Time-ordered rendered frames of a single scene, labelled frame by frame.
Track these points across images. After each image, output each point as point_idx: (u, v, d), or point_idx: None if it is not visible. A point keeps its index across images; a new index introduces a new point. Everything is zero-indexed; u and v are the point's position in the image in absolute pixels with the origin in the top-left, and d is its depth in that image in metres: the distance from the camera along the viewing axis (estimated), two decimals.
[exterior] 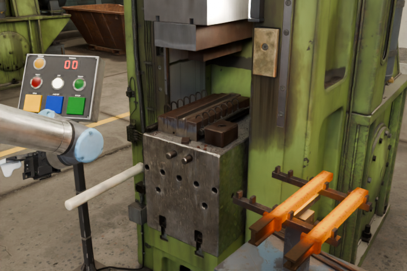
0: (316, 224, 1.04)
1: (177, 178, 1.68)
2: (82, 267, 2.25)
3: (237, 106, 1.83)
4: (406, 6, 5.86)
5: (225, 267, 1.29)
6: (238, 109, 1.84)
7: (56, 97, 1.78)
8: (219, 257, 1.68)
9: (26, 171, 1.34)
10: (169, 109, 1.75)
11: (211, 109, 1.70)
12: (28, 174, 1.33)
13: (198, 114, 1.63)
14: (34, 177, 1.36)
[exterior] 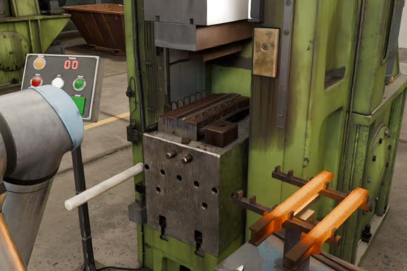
0: (316, 224, 1.04)
1: (177, 178, 1.68)
2: (82, 267, 2.25)
3: (237, 106, 1.83)
4: (406, 6, 5.86)
5: (225, 267, 1.29)
6: (238, 109, 1.84)
7: None
8: (219, 257, 1.68)
9: None
10: (169, 109, 1.75)
11: (211, 109, 1.70)
12: None
13: (198, 114, 1.63)
14: None
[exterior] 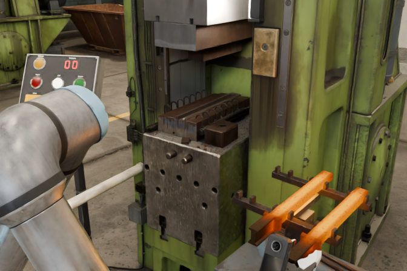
0: (316, 224, 1.04)
1: (177, 178, 1.68)
2: None
3: (237, 106, 1.83)
4: (406, 6, 5.86)
5: (225, 267, 1.29)
6: (238, 109, 1.84)
7: None
8: (219, 257, 1.68)
9: None
10: (169, 109, 1.75)
11: (211, 109, 1.70)
12: None
13: (198, 114, 1.63)
14: None
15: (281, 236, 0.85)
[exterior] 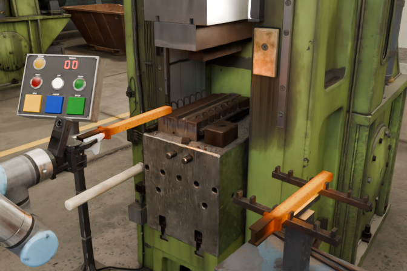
0: (316, 224, 1.04)
1: (177, 178, 1.68)
2: (82, 267, 2.25)
3: (237, 106, 1.83)
4: (406, 6, 5.86)
5: (225, 267, 1.29)
6: (238, 109, 1.84)
7: (56, 97, 1.78)
8: (219, 257, 1.68)
9: None
10: None
11: (211, 109, 1.70)
12: None
13: (198, 114, 1.63)
14: None
15: (64, 117, 1.19)
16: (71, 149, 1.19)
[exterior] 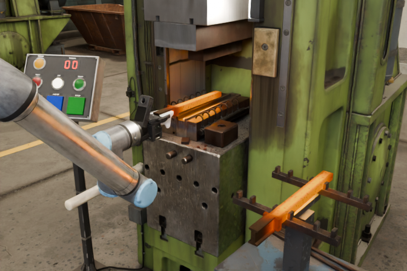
0: (316, 224, 1.04)
1: (177, 178, 1.68)
2: (82, 267, 2.25)
3: (237, 106, 1.83)
4: (406, 6, 5.86)
5: (225, 267, 1.29)
6: (238, 109, 1.84)
7: (56, 97, 1.78)
8: (219, 257, 1.68)
9: None
10: None
11: (211, 109, 1.70)
12: None
13: (198, 114, 1.63)
14: None
15: (147, 95, 1.46)
16: (152, 122, 1.46)
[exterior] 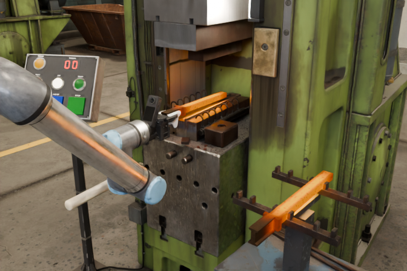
0: (316, 224, 1.04)
1: (177, 178, 1.68)
2: (82, 267, 2.25)
3: (237, 106, 1.83)
4: (406, 6, 5.86)
5: (225, 267, 1.29)
6: (238, 109, 1.84)
7: (56, 97, 1.78)
8: (219, 257, 1.68)
9: None
10: (169, 109, 1.75)
11: (211, 109, 1.70)
12: None
13: (198, 114, 1.63)
14: None
15: (155, 95, 1.49)
16: (160, 121, 1.50)
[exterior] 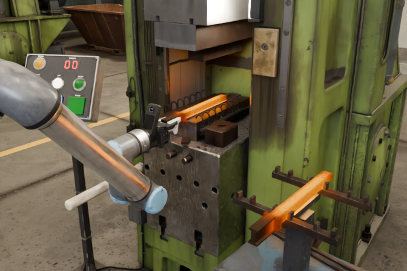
0: (316, 224, 1.04)
1: (177, 178, 1.68)
2: (82, 267, 2.25)
3: (237, 106, 1.83)
4: (406, 6, 5.86)
5: (225, 267, 1.29)
6: (238, 109, 1.84)
7: None
8: (219, 257, 1.68)
9: None
10: (169, 109, 1.75)
11: (211, 109, 1.70)
12: None
13: (198, 114, 1.63)
14: None
15: (155, 104, 1.50)
16: (160, 129, 1.51)
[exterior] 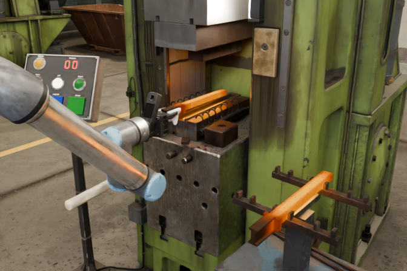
0: (316, 224, 1.04)
1: (177, 178, 1.68)
2: (82, 267, 2.25)
3: (237, 106, 1.83)
4: (406, 6, 5.86)
5: (225, 267, 1.29)
6: (238, 109, 1.84)
7: (56, 97, 1.78)
8: (219, 257, 1.68)
9: None
10: None
11: (211, 109, 1.70)
12: None
13: (198, 114, 1.63)
14: None
15: (155, 92, 1.49)
16: (160, 118, 1.50)
